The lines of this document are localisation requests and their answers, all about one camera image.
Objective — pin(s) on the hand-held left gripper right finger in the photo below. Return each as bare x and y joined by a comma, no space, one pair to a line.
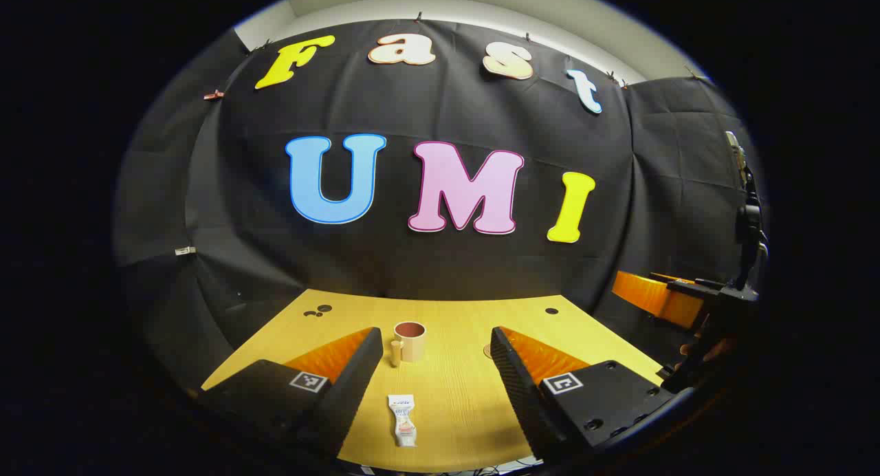
512,376

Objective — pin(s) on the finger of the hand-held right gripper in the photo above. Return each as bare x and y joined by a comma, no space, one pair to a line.
653,298
701,284

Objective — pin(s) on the white toothpaste tube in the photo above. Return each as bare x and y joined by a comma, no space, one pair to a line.
403,421

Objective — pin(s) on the small red clip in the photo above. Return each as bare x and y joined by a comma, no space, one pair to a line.
214,95

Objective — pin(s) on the small silver clip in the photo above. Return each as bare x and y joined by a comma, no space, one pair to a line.
184,250

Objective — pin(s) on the black backdrop cloth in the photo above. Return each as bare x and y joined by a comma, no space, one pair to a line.
440,263

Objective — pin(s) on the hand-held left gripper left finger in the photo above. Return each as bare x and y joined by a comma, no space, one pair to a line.
357,380

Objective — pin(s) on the yellow wooden desktop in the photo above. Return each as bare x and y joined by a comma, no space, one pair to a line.
447,380

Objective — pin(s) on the beige cup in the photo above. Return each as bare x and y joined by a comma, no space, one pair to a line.
412,347

